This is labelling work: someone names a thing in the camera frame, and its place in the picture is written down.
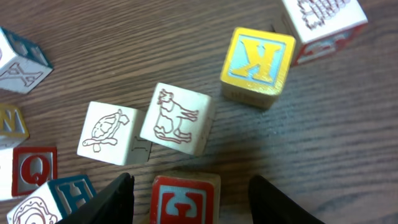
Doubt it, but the dog picture green block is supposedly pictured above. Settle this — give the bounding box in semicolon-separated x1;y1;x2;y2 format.
140;83;216;156

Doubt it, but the red letter block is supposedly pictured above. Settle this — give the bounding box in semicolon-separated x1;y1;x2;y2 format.
150;171;221;224

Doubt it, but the turtle picture block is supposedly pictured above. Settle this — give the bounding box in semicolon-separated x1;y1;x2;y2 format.
76;101;152;166

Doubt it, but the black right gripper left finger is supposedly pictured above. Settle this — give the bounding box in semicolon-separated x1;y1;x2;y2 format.
58;172;135;224

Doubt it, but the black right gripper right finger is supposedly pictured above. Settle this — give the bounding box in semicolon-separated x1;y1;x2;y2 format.
248;175;325;224

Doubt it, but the tree picture red block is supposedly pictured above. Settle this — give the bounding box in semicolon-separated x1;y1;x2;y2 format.
274;0;368;66

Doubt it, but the hammer picture yellow block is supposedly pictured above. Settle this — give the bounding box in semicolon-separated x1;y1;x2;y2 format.
220;27;295;110

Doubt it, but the ice cream picture block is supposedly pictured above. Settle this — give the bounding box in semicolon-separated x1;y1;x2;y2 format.
1;146;58;201

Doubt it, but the soccer ball picture block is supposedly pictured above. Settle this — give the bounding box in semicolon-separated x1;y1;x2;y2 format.
1;103;30;149

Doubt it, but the snail picture block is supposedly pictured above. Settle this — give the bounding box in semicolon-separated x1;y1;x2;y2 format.
7;175;96;224

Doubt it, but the face picture block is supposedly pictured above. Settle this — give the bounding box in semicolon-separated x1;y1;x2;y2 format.
1;27;53;94

